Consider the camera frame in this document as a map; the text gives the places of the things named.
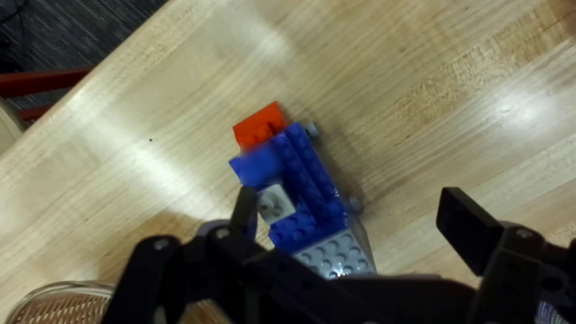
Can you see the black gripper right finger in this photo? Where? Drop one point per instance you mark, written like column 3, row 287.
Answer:
column 509, row 264

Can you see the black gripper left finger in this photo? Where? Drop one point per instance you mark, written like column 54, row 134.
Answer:
column 162, row 271

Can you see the blue brick toy train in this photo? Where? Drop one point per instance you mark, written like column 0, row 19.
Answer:
column 298, row 174

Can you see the brown wicker basket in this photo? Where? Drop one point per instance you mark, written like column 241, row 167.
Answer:
column 59, row 309

